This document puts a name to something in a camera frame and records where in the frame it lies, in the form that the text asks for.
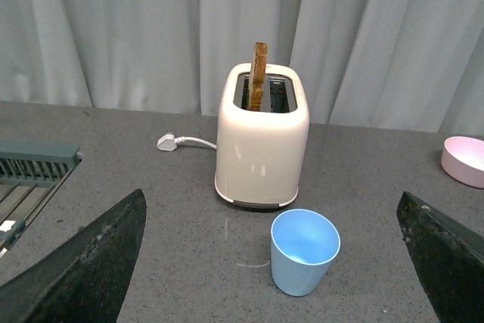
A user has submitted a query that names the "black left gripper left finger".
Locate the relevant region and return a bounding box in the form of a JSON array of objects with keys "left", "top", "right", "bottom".
[{"left": 1, "top": 189, "right": 147, "bottom": 322}]

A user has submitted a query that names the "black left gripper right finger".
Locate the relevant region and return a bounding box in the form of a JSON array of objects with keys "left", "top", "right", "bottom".
[{"left": 396, "top": 191, "right": 483, "bottom": 322}]

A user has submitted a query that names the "light blue plastic cup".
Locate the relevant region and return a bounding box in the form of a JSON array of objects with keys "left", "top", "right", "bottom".
[{"left": 271, "top": 209, "right": 341, "bottom": 297}]

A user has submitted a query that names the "pink bowl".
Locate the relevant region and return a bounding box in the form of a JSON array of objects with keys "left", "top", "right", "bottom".
[{"left": 441, "top": 136, "right": 483, "bottom": 189}]

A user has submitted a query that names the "green dish rack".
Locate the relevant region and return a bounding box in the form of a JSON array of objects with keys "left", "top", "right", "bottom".
[{"left": 1, "top": 139, "right": 82, "bottom": 255}]

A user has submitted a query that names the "white two-slot toaster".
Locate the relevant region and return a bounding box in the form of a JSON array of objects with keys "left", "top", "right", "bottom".
[{"left": 215, "top": 63, "right": 309, "bottom": 209}]

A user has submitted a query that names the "grey-white curtain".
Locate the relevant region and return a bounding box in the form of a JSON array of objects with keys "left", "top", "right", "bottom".
[{"left": 1, "top": 0, "right": 483, "bottom": 135}]

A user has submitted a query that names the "brown toast slice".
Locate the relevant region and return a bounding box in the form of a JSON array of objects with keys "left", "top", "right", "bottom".
[{"left": 248, "top": 42, "right": 268, "bottom": 111}]

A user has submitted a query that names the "white power plug and cable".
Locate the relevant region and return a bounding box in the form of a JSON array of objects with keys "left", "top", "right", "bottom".
[{"left": 157, "top": 132, "right": 218, "bottom": 152}]

